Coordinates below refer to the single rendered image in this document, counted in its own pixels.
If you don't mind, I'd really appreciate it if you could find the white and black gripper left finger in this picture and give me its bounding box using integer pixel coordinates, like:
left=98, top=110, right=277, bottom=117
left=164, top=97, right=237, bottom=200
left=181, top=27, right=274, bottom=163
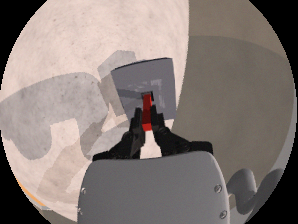
left=92, top=107, right=146, bottom=162

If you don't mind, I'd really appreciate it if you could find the red rectangular bar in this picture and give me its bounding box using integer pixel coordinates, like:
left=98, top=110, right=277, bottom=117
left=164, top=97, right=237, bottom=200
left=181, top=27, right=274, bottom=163
left=142, top=94, right=152, bottom=131

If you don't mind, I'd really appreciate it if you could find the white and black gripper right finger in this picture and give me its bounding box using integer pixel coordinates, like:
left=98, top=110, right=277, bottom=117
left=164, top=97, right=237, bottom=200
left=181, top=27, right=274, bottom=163
left=150, top=105, right=213, bottom=157

